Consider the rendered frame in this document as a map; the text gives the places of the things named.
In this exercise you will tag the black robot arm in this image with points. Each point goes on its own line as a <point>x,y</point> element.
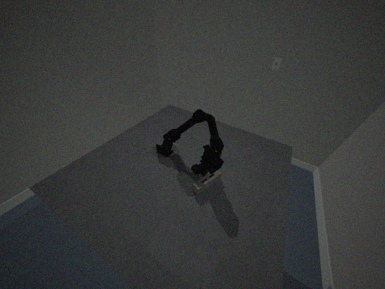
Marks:
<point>213,157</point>

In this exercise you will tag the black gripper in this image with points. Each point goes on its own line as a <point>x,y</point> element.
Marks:
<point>199,168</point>

